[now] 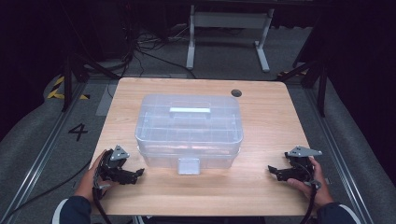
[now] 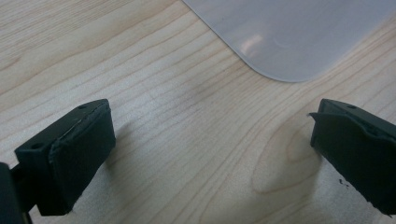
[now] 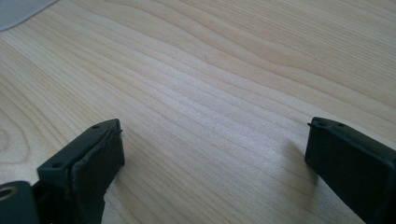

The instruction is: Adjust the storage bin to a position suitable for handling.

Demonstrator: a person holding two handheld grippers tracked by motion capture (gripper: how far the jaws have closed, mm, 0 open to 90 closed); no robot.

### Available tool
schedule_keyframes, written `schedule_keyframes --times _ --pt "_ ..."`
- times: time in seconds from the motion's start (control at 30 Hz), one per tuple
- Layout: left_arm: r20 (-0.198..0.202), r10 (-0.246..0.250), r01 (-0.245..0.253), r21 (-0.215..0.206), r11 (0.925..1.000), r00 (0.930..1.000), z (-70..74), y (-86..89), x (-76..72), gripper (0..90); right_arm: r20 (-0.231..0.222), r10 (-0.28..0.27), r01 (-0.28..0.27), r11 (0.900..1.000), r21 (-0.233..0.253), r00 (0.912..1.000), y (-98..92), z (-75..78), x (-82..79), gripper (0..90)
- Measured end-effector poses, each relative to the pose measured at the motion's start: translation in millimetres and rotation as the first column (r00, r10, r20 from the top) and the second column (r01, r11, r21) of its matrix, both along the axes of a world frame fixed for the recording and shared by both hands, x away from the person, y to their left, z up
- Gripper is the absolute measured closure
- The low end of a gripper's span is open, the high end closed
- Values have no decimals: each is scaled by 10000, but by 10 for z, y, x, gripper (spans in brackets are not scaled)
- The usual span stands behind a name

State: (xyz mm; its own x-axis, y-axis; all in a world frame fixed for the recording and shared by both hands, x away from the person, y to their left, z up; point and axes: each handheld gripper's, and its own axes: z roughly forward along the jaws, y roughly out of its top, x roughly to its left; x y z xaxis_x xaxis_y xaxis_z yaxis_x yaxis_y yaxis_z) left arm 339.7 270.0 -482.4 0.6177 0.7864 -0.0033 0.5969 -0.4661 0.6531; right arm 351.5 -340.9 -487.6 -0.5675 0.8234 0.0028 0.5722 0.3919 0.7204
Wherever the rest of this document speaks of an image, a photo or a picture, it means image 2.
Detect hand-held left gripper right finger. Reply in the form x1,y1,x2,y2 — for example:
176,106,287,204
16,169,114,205
307,98,396,217

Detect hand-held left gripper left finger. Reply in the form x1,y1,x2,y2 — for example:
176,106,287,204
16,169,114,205
13,98,117,217

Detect clear plastic tiered storage box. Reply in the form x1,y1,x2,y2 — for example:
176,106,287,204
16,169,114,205
181,0,396,83

